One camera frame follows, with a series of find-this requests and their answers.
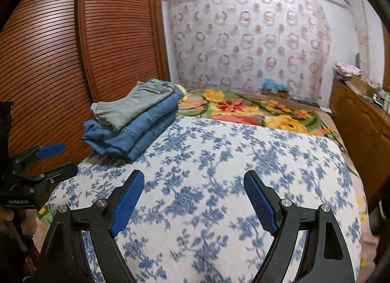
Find box with blue cloth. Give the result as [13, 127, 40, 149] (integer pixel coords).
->
[261, 78, 289, 99]

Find blue floral white bedspread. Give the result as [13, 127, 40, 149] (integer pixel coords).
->
[48, 115, 362, 283]

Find brown louvered wooden wardrobe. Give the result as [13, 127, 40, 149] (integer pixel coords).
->
[1, 0, 169, 174]

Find colourful flower blanket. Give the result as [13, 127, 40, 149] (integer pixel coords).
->
[36, 87, 379, 283]

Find beige tied side curtain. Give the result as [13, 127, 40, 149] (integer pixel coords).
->
[347, 0, 370, 76]

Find circle patterned sheer curtain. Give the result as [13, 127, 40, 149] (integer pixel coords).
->
[163, 0, 331, 100]

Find grey-green pants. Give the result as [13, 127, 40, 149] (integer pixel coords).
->
[91, 79, 183, 130]

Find yellow plush toy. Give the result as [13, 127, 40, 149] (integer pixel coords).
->
[176, 84, 188, 102]

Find cardboard box on sideboard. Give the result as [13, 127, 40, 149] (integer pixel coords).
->
[346, 75, 378, 97]

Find folded blue denim jeans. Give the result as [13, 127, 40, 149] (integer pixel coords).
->
[82, 93, 182, 162]

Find left hand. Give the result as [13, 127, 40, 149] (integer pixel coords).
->
[0, 207, 38, 237]

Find folded floral cloth stack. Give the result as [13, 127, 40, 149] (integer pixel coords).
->
[333, 62, 362, 78]

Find long wooden sideboard cabinet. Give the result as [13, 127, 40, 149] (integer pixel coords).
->
[329, 80, 389, 211]

